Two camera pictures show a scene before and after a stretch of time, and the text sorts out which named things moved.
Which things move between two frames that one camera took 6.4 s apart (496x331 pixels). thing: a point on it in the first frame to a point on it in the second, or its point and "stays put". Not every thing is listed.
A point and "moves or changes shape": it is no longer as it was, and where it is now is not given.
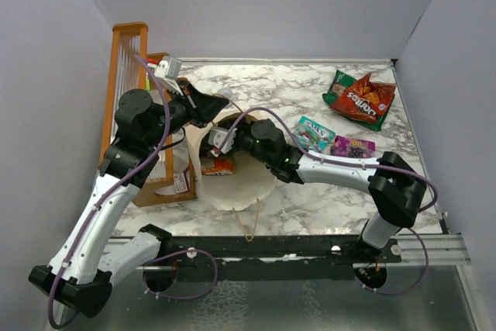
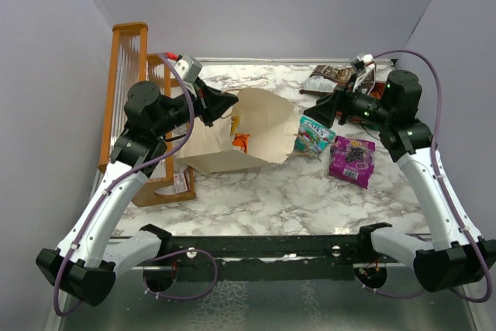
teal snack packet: [314, 136] stays put
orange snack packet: [222, 166] moves or changes shape
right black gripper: [240, 129] to [325, 108]
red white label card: [180, 183] stays put
